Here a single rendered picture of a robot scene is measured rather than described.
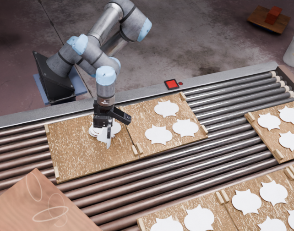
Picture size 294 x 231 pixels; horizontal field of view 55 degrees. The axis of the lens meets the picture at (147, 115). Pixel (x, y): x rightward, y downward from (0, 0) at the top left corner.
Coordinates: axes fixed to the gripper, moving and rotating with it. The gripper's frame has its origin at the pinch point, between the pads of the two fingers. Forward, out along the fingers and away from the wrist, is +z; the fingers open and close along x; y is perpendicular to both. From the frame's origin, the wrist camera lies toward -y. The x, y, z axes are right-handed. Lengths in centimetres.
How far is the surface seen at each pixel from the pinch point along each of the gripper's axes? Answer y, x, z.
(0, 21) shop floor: 160, -259, 52
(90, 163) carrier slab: 9.7, 1.3, 17.0
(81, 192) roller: 12.0, 14.7, 21.8
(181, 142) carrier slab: -37.1, -14.2, 14.1
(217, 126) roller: -59, -28, 13
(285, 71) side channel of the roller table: -116, -77, -1
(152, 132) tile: -21.3, -19.1, 11.9
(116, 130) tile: -1.6, -15.4, 9.1
